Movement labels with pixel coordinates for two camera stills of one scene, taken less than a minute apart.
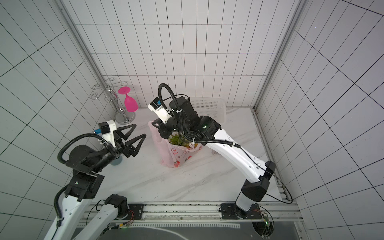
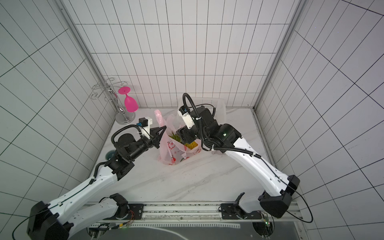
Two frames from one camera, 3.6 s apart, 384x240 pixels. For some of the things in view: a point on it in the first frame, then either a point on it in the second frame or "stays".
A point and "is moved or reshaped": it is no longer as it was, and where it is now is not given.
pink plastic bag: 171,155 is moved or reshaped
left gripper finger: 118,135 to 156,133
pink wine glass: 130,104 stays
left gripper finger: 130,149 to 156,142
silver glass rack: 110,88 stays
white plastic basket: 214,107 stays
